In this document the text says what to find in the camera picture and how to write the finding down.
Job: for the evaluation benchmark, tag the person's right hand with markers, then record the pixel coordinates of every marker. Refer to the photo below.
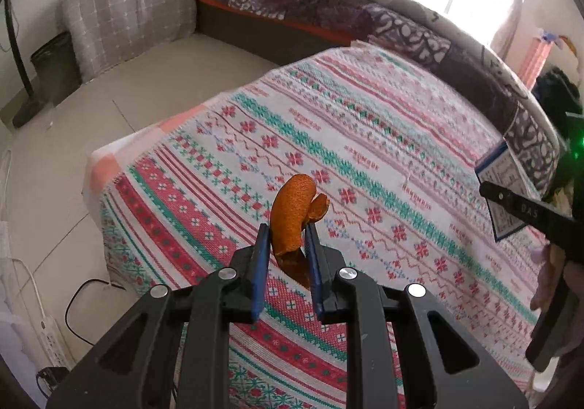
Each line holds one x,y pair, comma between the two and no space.
551,261

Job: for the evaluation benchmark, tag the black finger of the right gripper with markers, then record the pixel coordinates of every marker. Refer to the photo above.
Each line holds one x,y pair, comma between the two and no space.
537,214

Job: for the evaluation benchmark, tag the black waste bin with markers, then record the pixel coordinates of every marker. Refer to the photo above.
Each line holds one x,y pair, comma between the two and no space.
57,69

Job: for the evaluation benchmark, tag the black floor fan stand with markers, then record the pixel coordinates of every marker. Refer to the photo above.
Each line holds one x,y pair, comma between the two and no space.
33,105

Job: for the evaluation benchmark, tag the grey checked covered chair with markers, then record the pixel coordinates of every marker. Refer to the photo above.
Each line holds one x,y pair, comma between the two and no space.
105,33

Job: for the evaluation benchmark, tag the blue white carton box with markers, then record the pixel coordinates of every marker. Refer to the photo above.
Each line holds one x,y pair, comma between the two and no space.
502,171

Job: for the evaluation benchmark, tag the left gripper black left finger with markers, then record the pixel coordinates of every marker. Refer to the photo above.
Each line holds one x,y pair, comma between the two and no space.
171,348

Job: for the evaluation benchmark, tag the black bag on cabinet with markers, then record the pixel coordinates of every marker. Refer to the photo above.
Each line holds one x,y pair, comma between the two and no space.
557,95

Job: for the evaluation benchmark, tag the purple floral folded quilt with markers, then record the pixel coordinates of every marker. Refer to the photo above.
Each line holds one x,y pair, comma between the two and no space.
435,43

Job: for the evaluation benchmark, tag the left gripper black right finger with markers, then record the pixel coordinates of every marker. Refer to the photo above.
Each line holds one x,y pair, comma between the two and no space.
404,349

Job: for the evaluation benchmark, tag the white power strip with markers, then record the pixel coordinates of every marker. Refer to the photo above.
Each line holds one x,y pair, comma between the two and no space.
53,343

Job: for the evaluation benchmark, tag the bed with patterned sheet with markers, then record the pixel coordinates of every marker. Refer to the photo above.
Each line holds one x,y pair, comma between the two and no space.
374,150

